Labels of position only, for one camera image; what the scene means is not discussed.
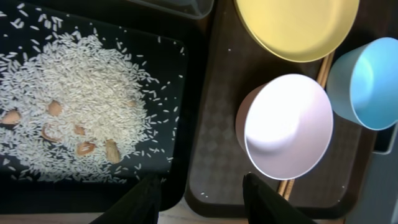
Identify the pile of rice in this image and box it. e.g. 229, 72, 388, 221
1, 14, 157, 184

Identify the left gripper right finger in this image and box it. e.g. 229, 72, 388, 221
243, 173, 315, 224

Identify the grey dishwasher rack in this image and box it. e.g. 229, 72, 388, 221
345, 125, 397, 224

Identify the white bowl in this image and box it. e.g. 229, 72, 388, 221
235, 74, 333, 180

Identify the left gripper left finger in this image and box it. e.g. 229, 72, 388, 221
90, 174, 162, 224

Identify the yellow plate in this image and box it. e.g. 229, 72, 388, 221
234, 0, 360, 63

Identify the left wooden chopstick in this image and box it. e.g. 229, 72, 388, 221
277, 52, 333, 200

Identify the wooden chopstick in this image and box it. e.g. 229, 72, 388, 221
277, 52, 333, 200
282, 50, 336, 202

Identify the light blue bowl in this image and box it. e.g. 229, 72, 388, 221
326, 37, 397, 131

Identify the black waste tray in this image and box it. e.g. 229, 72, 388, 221
1, 1, 208, 214

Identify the clear plastic bin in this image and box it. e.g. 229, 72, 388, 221
128, 0, 214, 20

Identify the right wooden chopstick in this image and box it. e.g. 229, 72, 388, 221
282, 50, 336, 202

